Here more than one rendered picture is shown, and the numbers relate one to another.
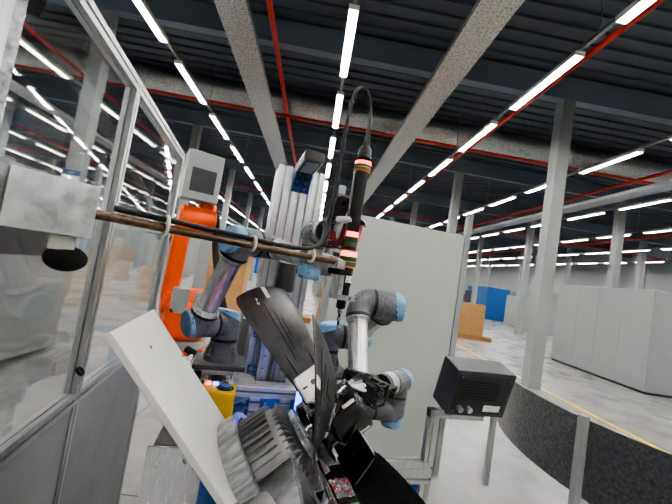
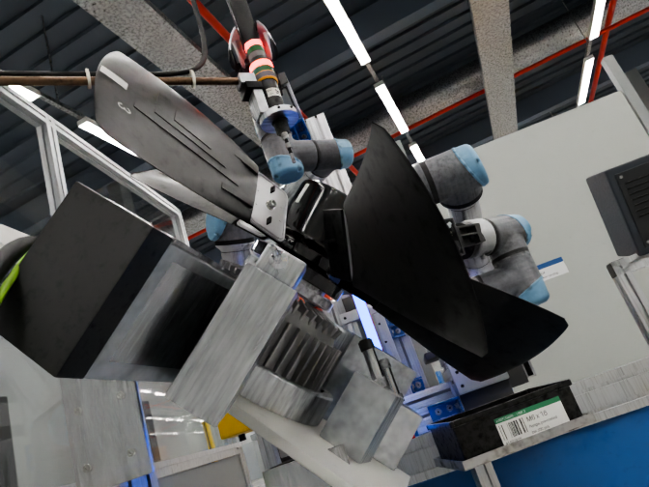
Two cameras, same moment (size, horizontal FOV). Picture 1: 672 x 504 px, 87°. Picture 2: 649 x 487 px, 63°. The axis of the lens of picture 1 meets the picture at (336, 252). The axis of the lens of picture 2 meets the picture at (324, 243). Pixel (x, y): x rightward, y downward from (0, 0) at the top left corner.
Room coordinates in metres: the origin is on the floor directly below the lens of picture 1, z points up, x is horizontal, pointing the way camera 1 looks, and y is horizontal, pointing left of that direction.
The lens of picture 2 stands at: (0.15, -0.30, 0.93)
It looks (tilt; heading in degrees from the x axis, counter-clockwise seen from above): 19 degrees up; 19
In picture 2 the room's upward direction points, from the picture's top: 19 degrees counter-clockwise
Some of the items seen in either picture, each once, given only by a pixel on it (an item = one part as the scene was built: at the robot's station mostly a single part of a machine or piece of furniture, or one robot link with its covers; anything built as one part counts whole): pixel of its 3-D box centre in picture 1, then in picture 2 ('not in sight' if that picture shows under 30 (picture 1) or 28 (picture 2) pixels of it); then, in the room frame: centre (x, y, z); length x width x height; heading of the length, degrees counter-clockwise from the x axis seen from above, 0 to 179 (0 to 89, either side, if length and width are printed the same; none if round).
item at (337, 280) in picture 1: (342, 280); (267, 100); (0.91, -0.03, 1.49); 0.09 x 0.07 x 0.10; 139
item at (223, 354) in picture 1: (222, 348); not in sight; (1.65, 0.45, 1.09); 0.15 x 0.15 x 0.10
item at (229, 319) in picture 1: (225, 322); not in sight; (1.65, 0.45, 1.20); 0.13 x 0.12 x 0.14; 140
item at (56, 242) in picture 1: (66, 253); not in sight; (0.48, 0.36, 1.48); 0.05 x 0.04 x 0.05; 139
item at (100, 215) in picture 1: (249, 244); (84, 80); (0.69, 0.17, 1.54); 0.54 x 0.01 x 0.01; 139
